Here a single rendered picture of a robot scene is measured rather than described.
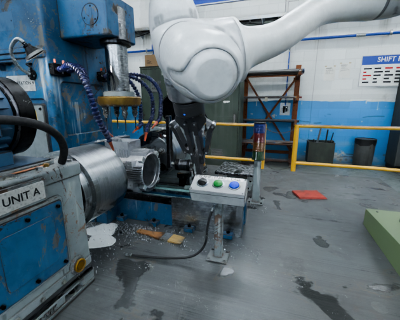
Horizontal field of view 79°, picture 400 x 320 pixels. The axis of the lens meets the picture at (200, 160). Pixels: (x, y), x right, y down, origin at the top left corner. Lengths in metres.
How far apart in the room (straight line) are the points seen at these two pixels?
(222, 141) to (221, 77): 3.91
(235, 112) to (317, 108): 2.43
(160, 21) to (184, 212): 0.71
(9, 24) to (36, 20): 0.14
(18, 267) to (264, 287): 0.60
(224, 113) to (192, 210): 3.31
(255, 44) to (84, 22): 0.83
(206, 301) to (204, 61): 0.59
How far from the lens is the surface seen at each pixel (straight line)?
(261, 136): 1.21
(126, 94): 1.08
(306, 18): 0.55
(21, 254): 0.64
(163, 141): 1.28
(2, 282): 0.64
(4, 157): 0.67
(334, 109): 6.11
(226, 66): 0.34
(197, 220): 1.00
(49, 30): 1.18
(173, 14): 0.51
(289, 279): 0.84
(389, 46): 6.41
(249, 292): 0.77
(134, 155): 1.08
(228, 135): 4.20
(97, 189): 0.79
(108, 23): 1.09
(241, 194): 0.71
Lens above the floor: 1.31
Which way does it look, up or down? 13 degrees down
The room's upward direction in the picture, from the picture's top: straight up
